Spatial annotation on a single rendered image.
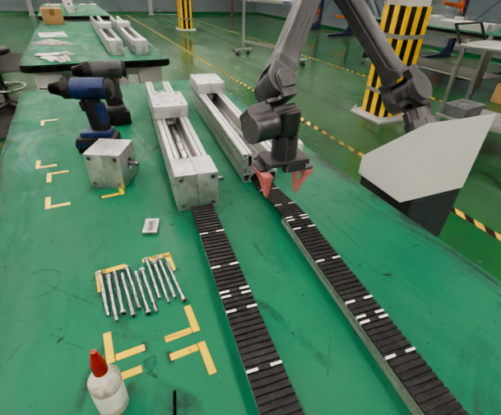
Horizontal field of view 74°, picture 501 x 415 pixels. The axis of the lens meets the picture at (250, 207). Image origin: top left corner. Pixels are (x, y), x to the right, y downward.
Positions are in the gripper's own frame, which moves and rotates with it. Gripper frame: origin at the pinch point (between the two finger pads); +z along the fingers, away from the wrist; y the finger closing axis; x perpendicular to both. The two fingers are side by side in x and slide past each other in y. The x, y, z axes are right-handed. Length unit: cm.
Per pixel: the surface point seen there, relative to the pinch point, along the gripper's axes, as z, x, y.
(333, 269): 1.7, 25.4, 1.7
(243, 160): -0.9, -16.0, 3.2
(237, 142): -3.5, -22.7, 2.7
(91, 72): -15, -70, 38
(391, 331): 2.0, 39.2, 0.7
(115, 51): 1, -210, 25
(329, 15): 45, -1016, -685
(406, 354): 2.0, 43.0, 1.2
